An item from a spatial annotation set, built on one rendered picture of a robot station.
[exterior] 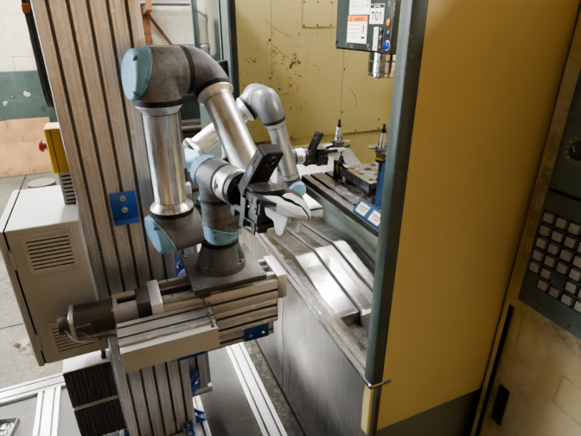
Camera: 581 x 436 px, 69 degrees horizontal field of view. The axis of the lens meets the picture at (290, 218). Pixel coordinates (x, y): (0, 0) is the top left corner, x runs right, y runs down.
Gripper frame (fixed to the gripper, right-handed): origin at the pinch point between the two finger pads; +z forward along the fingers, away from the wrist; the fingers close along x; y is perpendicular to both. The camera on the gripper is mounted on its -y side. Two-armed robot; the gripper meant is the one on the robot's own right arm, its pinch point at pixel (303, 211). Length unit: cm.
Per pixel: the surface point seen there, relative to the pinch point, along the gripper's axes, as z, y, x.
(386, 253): -7.4, 18.0, -34.7
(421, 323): -4, 41, -52
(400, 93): -8.1, -18.9, -29.6
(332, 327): -33, 60, -49
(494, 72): -1, -25, -52
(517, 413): 18, 72, -84
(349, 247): -73, 56, -97
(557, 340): 22, 40, -79
